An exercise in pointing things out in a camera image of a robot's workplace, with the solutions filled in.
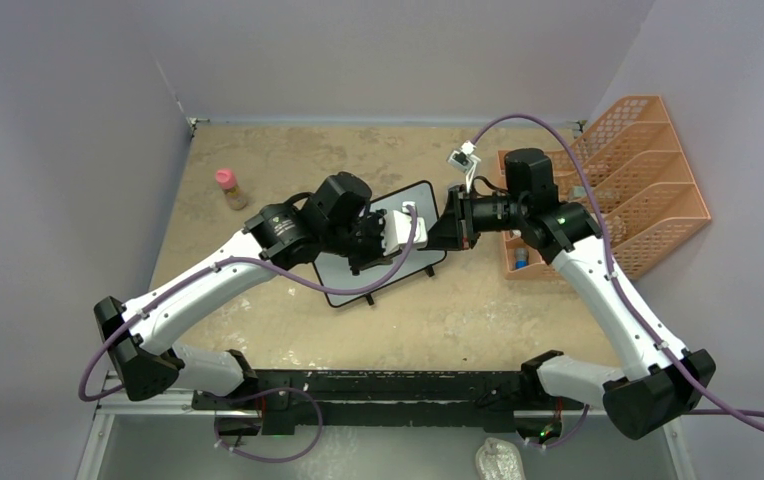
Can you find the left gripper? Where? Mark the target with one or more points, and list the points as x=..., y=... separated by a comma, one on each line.
x=376, y=221

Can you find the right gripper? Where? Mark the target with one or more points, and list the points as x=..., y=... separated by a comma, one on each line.
x=458, y=227

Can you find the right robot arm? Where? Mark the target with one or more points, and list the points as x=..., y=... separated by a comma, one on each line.
x=659, y=379

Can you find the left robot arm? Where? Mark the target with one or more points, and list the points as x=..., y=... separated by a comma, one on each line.
x=141, y=335

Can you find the pink cap bottle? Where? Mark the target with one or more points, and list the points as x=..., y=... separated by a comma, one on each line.
x=227, y=181

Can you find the orange plastic file organizer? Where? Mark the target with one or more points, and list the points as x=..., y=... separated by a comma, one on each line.
x=642, y=181

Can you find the clear plastic bag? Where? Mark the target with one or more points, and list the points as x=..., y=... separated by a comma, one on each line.
x=498, y=459

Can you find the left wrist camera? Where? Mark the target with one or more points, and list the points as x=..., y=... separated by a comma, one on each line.
x=397, y=229

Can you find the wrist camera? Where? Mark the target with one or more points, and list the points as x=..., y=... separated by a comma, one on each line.
x=397, y=229
x=465, y=160

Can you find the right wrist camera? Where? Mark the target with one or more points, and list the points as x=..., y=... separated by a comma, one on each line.
x=465, y=160

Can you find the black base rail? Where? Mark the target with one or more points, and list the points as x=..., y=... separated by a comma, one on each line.
x=494, y=401

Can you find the aluminium frame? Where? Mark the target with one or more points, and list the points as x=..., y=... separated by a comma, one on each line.
x=179, y=400

